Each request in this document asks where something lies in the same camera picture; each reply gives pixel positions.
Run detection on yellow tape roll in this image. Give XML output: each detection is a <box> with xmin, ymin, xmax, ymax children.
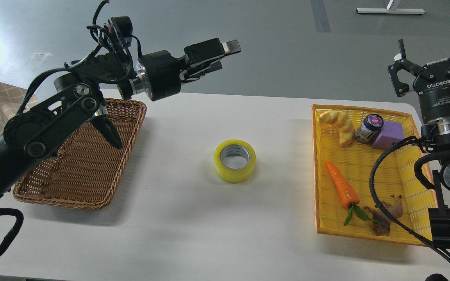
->
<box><xmin>214</xmin><ymin>139</ymin><xmax>257</xmax><ymax>183</ymax></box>

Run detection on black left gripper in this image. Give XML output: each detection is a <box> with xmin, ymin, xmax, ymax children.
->
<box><xmin>141</xmin><ymin>39</ymin><xmax>242</xmax><ymax>101</ymax></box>

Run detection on brown toy animal figure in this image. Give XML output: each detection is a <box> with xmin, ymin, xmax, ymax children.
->
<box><xmin>364</xmin><ymin>194</ymin><xmax>404</xmax><ymax>237</ymax></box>

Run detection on brown wicker basket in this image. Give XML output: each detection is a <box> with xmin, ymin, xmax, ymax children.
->
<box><xmin>11</xmin><ymin>98</ymin><xmax>147</xmax><ymax>210</ymax></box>

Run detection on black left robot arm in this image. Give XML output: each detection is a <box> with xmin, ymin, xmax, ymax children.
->
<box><xmin>0</xmin><ymin>0</ymin><xmax>241</xmax><ymax>256</ymax></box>

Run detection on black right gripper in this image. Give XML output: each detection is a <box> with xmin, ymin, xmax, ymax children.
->
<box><xmin>388</xmin><ymin>18</ymin><xmax>450</xmax><ymax>124</ymax></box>

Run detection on orange toy carrot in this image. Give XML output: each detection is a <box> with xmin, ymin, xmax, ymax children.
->
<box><xmin>325</xmin><ymin>161</ymin><xmax>376</xmax><ymax>226</ymax></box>

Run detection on toy croissant bread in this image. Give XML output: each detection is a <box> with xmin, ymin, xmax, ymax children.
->
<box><xmin>318</xmin><ymin>110</ymin><xmax>355</xmax><ymax>147</ymax></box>

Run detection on small dark jar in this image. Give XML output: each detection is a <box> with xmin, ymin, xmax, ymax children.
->
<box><xmin>355</xmin><ymin>114</ymin><xmax>384</xmax><ymax>144</ymax></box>

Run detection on purple foam block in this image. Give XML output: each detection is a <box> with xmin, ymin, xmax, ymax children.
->
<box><xmin>372</xmin><ymin>120</ymin><xmax>405</xmax><ymax>151</ymax></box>

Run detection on white metal stand base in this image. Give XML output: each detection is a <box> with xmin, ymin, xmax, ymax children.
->
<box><xmin>355</xmin><ymin>0</ymin><xmax>425</xmax><ymax>15</ymax></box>

